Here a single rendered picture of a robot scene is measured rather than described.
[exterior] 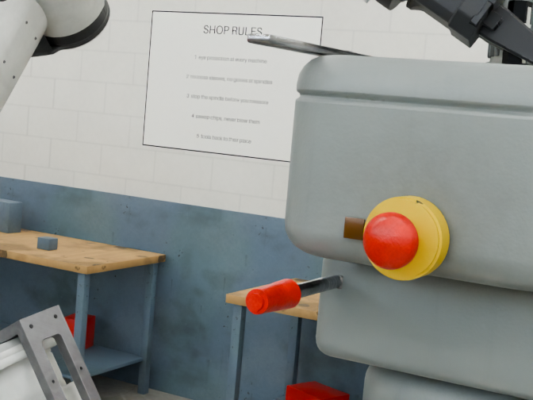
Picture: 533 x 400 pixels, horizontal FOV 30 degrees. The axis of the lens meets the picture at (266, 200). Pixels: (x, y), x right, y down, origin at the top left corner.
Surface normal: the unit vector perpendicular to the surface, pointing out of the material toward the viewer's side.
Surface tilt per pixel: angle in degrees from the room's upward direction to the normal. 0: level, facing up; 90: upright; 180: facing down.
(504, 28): 90
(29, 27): 95
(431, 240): 90
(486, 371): 90
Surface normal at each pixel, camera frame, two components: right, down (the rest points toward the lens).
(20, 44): 0.93, 0.19
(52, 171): -0.49, 0.04
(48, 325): 0.72, -0.38
